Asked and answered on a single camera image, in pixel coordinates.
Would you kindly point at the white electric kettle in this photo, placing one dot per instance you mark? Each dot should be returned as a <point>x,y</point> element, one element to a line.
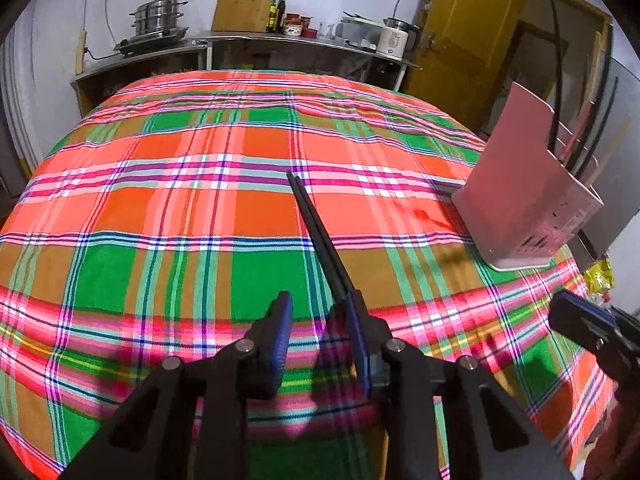
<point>392,40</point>

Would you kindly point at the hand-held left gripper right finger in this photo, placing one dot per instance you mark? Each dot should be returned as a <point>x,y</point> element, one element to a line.
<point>359,345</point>

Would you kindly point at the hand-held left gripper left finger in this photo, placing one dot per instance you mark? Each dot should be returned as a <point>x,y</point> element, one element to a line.
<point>282,340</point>

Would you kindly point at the steel steamer pot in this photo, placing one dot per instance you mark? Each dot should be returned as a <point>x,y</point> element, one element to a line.
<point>157,15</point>

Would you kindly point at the dark glass bottle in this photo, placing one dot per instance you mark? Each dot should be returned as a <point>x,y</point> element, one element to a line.
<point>282,15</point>

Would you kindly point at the wooden cutting board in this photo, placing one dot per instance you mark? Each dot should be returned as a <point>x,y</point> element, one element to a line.
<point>245,0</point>

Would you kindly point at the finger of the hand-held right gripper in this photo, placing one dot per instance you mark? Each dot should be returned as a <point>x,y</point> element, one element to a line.
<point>580,327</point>
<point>592,307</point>

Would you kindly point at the yellow wooden door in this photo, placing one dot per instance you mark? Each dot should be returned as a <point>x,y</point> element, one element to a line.
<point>470,40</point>

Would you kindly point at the yellowed power strip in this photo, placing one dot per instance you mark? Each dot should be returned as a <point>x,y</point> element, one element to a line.
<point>81,52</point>

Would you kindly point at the metal kitchen counter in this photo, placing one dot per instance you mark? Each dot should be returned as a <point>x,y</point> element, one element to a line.
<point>300,52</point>

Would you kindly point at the black stove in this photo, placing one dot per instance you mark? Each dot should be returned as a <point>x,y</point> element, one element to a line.
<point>147,42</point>

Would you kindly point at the yellow oil bottle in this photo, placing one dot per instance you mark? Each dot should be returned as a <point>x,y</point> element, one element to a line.
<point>273,15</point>

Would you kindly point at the plaid tablecloth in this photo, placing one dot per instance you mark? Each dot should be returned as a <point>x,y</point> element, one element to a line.
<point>165,195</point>

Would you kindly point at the red lid jar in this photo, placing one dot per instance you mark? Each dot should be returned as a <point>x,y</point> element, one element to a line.
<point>308,27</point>
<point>292,25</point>

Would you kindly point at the yellow snack packet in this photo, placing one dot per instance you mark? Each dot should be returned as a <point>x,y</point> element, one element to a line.
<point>597,280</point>

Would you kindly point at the pink utensil holder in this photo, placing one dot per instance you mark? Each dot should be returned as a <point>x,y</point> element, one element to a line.
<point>520,185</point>

